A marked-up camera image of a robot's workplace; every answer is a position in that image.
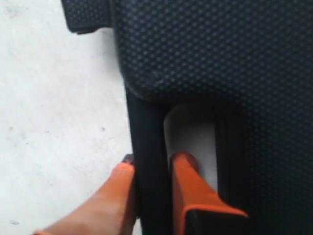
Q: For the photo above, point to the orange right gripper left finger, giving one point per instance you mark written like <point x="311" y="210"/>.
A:
<point x="110" y="211"/>

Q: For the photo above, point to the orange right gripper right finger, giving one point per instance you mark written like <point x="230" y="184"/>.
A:
<point x="197" y="207"/>

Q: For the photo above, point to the black plastic tool case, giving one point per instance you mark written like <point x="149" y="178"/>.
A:
<point x="251" y="62"/>

